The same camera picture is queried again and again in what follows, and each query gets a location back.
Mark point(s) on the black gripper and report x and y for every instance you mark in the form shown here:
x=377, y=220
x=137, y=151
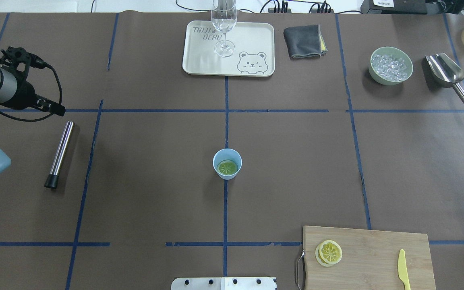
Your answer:
x=24, y=95

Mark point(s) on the steel muddler black tip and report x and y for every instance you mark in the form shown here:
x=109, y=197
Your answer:
x=53, y=176

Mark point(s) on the steel ice scoop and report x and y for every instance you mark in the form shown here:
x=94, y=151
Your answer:
x=446, y=72

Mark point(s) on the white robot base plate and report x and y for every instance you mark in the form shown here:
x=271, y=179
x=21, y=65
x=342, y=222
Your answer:
x=225, y=283

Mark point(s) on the folded grey cloth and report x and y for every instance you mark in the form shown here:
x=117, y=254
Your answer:
x=305, y=41

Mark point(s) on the blue paper cup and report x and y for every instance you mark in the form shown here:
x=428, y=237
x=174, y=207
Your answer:
x=227, y=154

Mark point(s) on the green bowl of ice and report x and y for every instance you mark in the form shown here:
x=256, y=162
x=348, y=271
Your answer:
x=390, y=66

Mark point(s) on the cream bear print tray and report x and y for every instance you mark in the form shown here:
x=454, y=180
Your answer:
x=254, y=54

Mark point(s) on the yellow plastic knife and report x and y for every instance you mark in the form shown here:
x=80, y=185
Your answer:
x=402, y=269

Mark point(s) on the lemon slice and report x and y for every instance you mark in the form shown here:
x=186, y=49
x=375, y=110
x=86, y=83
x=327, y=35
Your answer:
x=321, y=261
x=331, y=252
x=227, y=168

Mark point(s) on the bamboo cutting board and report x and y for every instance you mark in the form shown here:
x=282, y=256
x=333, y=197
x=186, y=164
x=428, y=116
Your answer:
x=369, y=260

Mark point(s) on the clear wine glass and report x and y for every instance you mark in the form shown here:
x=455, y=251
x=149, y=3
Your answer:
x=224, y=19

